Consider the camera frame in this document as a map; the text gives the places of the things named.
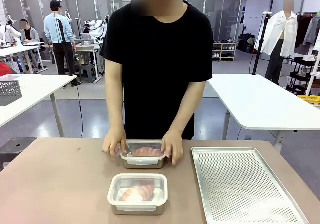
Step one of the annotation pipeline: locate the yellow crate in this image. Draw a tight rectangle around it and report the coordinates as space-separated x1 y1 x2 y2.
297 94 320 107

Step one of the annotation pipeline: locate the man in blue shirt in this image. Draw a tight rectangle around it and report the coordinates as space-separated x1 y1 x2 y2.
44 0 82 87

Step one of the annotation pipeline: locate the black bags pile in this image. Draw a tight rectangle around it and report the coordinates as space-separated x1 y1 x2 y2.
237 33 256 54

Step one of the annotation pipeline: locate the rectangular stainless steel container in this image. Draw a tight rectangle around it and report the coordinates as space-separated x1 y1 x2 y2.
120 139 168 169
109 176 167 216

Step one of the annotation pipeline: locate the mannequin with white shirt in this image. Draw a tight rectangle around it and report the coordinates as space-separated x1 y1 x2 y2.
254 0 300 86

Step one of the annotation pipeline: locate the grey perforated basket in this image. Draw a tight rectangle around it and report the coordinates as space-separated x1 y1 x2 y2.
0 80 21 107

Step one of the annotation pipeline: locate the white table with rounded corner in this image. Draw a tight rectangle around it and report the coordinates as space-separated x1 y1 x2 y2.
206 73 320 154

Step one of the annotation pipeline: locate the perforated metal baking tray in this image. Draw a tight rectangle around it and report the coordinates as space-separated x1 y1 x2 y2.
191 146 311 224

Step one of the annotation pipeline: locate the wooden shoe shelf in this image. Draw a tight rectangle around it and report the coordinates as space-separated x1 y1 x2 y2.
212 41 238 62

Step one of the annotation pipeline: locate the person's left forearm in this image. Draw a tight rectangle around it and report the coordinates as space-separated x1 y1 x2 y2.
166 93 201 137

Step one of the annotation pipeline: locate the rack of dark clothes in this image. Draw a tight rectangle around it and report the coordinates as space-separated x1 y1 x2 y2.
294 12 320 52

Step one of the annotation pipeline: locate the seated person in grey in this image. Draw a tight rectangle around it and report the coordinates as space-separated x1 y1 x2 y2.
19 18 42 46

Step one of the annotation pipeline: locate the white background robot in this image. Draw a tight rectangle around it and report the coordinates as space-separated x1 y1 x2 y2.
0 15 23 47
84 18 109 44

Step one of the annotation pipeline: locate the person's left hand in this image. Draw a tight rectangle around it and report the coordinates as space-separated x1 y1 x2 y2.
161 131 185 166

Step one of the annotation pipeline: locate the person in black t-shirt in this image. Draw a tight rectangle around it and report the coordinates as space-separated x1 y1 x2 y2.
99 0 215 141

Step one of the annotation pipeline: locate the black floor cable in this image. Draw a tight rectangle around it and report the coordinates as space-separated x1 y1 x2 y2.
74 82 84 138

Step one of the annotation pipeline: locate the dark grey step stool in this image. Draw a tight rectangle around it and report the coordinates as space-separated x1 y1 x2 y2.
0 137 37 172
79 63 97 84

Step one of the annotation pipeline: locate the clear plastic clip lid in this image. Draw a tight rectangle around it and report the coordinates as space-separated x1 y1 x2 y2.
115 139 167 161
107 173 169 208

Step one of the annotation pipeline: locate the black rolling cart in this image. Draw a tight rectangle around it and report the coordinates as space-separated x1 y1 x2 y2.
286 55 320 96

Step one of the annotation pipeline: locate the black tripod with white top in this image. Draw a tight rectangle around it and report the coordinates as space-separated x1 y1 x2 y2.
251 12 273 76

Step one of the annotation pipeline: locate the golden brown croissant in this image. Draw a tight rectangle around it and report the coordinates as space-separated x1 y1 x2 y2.
119 183 156 202
131 146 164 157

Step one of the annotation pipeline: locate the white table with grey basket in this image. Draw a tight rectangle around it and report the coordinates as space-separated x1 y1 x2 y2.
0 73 78 138

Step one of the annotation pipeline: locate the person's right hand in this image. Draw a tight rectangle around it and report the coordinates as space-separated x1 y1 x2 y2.
101 130 128 157

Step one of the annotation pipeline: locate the black tripod pole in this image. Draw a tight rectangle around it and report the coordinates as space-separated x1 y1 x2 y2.
56 18 78 86

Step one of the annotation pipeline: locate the person's right forearm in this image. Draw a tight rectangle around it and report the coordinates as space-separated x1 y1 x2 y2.
106 93 127 137

